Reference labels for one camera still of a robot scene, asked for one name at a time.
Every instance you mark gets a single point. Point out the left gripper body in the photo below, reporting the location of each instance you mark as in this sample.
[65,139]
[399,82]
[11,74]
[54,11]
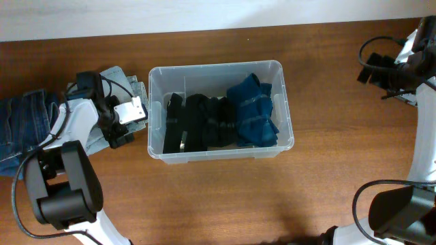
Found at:
[110,124]

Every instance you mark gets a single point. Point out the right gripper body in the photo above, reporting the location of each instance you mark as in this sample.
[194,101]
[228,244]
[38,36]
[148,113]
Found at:
[394,80]

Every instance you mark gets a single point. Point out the light blue jeans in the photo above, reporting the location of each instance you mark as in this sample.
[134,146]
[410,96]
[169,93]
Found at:
[116,81]

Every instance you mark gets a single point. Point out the black garment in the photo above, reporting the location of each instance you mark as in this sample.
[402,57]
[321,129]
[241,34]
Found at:
[185,121]

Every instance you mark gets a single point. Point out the dark teal garment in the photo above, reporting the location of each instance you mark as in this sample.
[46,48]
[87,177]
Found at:
[219,128]

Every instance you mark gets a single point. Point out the blue garment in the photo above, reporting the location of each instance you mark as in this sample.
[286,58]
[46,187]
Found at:
[253,105]

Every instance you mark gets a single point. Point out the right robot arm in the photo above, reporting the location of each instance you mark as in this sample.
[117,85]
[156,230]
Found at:
[400,211]

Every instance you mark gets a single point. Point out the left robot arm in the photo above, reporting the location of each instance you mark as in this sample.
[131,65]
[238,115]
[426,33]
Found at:
[61,183]

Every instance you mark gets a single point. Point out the dark blue folded jeans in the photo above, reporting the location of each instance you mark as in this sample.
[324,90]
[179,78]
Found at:
[26,121]

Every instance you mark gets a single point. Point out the clear plastic storage box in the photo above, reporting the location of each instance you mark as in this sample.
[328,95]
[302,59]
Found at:
[213,80]

